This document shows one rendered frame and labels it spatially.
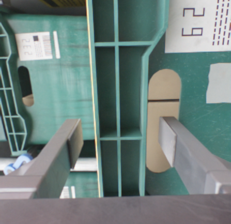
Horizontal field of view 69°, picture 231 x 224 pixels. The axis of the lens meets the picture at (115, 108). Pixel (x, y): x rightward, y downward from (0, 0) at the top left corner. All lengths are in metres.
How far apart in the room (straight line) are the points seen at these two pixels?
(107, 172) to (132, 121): 0.06
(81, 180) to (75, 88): 0.29
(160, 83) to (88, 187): 0.47
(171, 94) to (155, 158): 0.08
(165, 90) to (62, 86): 0.33
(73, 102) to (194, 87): 0.36
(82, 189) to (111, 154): 0.44
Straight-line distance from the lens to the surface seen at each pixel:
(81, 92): 0.47
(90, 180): 0.58
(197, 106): 0.18
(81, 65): 0.46
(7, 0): 0.52
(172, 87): 0.19
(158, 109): 0.19
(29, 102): 0.54
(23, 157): 0.53
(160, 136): 0.16
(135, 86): 0.15
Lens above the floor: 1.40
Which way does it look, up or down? 2 degrees up
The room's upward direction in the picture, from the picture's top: 91 degrees counter-clockwise
